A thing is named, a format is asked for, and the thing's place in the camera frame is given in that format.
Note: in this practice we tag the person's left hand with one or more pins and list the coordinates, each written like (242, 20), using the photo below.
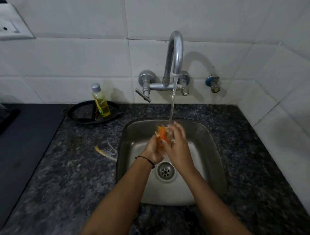
(151, 152)

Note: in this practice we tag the person's right hand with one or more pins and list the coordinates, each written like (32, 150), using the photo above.
(178, 147)

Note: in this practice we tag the person's left fingers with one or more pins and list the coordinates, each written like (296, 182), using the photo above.
(155, 142)

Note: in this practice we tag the person's right thumb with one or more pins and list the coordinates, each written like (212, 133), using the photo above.
(166, 146)

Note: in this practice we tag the orange scrub sponge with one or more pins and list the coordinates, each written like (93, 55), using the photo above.
(161, 136)

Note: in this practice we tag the clear drinking glass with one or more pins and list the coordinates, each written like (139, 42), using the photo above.
(167, 135)

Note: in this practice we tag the person's right forearm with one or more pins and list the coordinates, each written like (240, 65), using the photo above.
(213, 203)

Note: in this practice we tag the person's left forearm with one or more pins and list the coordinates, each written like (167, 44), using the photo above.
(121, 198)

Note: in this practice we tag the black wrist band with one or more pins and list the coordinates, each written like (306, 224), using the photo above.
(146, 160)

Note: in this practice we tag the sink drain strainer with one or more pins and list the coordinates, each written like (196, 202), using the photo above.
(165, 171)

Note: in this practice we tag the stainless steel sink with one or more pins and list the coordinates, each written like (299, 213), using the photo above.
(169, 179)

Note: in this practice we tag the clear plastic wrapper scrap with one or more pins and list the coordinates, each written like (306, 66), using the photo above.
(106, 152)

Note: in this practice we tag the yellow dish soap bottle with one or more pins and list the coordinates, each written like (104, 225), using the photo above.
(100, 100)

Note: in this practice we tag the black round tray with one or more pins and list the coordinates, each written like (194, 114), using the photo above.
(84, 113)

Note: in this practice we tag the small angle valve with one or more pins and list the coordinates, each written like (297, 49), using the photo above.
(213, 83)

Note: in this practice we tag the black cooktop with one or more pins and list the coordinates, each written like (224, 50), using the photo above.
(21, 155)

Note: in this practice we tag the chrome wall faucet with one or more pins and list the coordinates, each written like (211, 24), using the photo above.
(170, 70)

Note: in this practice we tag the white wall switch plate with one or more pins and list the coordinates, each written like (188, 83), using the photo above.
(12, 24)

